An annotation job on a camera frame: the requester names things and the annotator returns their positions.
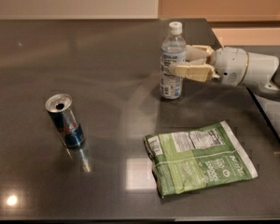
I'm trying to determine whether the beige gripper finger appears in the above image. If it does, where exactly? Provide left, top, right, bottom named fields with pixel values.
left=169, top=63, right=217, bottom=82
left=186, top=45, right=214, bottom=61

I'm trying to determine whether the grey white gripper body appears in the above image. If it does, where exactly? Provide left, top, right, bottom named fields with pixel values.
left=210, top=47, right=248, bottom=87

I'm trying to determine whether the clear plastic water bottle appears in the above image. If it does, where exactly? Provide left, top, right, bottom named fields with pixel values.
left=160, top=21, right=186, bottom=100

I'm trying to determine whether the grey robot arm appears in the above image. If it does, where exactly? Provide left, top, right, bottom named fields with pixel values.
left=169, top=45, right=280, bottom=102

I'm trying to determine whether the green snack bag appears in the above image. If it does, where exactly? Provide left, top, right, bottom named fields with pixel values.
left=144, top=121, right=258, bottom=197

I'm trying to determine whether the blue silver energy drink can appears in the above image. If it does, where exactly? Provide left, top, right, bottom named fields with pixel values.
left=45, top=93, right=85, bottom=149

